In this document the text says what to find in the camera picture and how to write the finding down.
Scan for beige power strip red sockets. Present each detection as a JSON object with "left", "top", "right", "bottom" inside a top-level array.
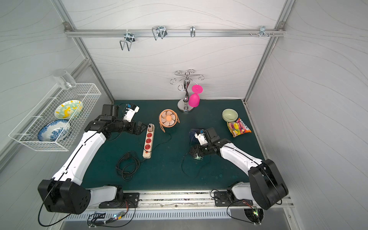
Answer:
[{"left": 142, "top": 124, "right": 155, "bottom": 159}]

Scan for black orange fan cable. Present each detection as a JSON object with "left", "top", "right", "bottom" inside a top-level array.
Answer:
[{"left": 152, "top": 129, "right": 173, "bottom": 153}]

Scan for orange desk fan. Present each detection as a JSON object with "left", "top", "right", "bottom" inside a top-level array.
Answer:
[{"left": 159, "top": 109, "right": 180, "bottom": 133}]

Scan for black blue fan cable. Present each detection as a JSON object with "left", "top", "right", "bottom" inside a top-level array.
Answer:
[{"left": 180, "top": 152, "right": 212, "bottom": 180}]

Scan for green usb power adapter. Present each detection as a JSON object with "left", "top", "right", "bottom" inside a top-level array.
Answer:
[{"left": 193, "top": 156, "right": 203, "bottom": 161}]

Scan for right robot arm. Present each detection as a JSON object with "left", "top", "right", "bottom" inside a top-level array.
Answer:
[{"left": 189, "top": 127, "right": 288, "bottom": 210}]

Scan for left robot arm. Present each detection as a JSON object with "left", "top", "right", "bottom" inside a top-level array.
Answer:
[{"left": 37, "top": 103, "right": 147, "bottom": 214}]

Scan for navy blue desk fan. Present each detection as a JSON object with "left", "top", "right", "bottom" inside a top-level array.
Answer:
[{"left": 189, "top": 128, "right": 204, "bottom": 146}]

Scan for colourful snack bag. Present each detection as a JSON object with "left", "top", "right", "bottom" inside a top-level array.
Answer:
[{"left": 227, "top": 118, "right": 252, "bottom": 138}]

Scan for green ceramic bowl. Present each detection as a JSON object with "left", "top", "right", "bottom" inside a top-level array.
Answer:
[{"left": 222, "top": 108, "right": 239, "bottom": 123}]

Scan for chrome cup holder stand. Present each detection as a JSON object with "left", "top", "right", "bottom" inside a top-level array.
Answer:
[{"left": 170, "top": 69, "right": 205, "bottom": 113}]

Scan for pink plastic goblet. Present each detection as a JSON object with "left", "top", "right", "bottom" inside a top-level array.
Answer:
[{"left": 188, "top": 85, "right": 203, "bottom": 107}]

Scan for yellow green patterned plate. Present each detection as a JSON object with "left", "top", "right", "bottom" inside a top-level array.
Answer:
[{"left": 54, "top": 100, "right": 83, "bottom": 119}]

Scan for blue white patterned plate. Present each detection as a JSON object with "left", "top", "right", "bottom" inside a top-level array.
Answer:
[{"left": 37, "top": 119, "right": 71, "bottom": 142}]

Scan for clear glass cup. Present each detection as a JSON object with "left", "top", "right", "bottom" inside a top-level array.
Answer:
[{"left": 53, "top": 70, "right": 77, "bottom": 90}]

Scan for metal hook far left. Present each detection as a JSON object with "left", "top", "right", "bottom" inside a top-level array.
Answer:
[{"left": 120, "top": 30, "right": 135, "bottom": 51}]

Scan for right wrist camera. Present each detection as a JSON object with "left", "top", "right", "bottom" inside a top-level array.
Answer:
[{"left": 194, "top": 129, "right": 208, "bottom": 146}]

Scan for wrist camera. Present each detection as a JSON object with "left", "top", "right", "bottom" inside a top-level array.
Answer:
[
  {"left": 123, "top": 103, "right": 140, "bottom": 122},
  {"left": 194, "top": 129, "right": 208, "bottom": 146}
]

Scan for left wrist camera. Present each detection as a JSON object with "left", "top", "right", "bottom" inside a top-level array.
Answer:
[{"left": 123, "top": 103, "right": 140, "bottom": 122}]

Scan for black power strip cord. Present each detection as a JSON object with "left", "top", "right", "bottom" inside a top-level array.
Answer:
[{"left": 115, "top": 150, "right": 146, "bottom": 182}]

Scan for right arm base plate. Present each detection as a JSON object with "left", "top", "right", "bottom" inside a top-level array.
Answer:
[{"left": 211, "top": 190, "right": 238, "bottom": 207}]

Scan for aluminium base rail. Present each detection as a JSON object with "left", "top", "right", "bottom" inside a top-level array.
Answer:
[{"left": 57, "top": 188, "right": 295, "bottom": 213}]

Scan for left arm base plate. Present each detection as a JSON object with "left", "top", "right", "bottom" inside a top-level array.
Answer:
[{"left": 99, "top": 193, "right": 140, "bottom": 209}]

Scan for white wire basket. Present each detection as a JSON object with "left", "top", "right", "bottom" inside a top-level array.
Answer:
[{"left": 9, "top": 83, "right": 101, "bottom": 151}]

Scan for aluminium top rail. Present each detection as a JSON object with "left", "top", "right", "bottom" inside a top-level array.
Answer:
[{"left": 65, "top": 28, "right": 286, "bottom": 38}]

